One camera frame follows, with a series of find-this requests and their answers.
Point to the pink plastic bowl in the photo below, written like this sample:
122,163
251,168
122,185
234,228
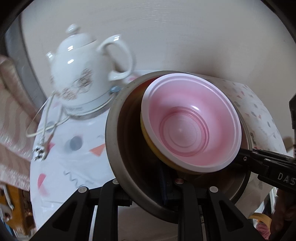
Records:
192,122

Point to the stainless steel bowl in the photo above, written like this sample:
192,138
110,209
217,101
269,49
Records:
145,178

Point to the right hand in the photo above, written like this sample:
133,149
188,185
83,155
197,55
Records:
283,221

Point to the white patterned tablecloth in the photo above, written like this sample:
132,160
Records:
77,154

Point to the white ceramic electric kettle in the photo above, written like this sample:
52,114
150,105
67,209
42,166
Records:
83,74

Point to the pink striped curtain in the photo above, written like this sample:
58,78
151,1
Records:
17,111

